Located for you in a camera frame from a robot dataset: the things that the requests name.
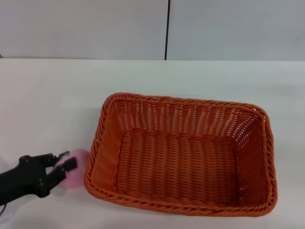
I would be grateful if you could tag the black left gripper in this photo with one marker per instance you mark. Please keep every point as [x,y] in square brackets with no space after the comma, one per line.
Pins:
[32,174]

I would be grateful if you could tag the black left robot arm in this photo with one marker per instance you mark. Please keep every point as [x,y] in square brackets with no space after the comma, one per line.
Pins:
[10,183]

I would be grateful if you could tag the pink peach toy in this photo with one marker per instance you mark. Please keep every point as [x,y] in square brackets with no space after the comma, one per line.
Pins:
[76,177]

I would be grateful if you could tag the black vertical wall strip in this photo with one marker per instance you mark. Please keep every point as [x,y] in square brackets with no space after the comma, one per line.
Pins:
[167,28]

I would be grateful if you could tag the orange woven plastic basket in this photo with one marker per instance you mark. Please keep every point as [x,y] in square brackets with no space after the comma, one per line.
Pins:
[181,157]

